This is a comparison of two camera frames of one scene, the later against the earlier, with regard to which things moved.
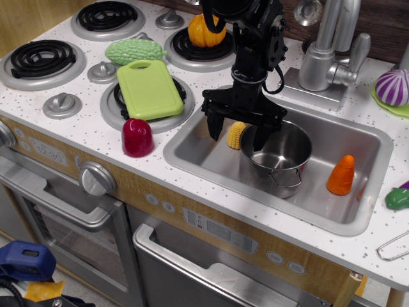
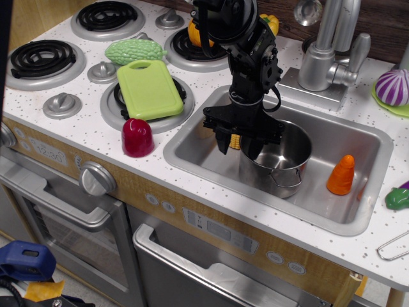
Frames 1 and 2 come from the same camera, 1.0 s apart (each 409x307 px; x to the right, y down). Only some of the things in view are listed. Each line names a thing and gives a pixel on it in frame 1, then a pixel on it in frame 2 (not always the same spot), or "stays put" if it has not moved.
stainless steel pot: (276, 169) stays put
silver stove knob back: (169, 21) stays put
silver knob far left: (7, 139) stays put
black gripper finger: (215, 123) -> (223, 139)
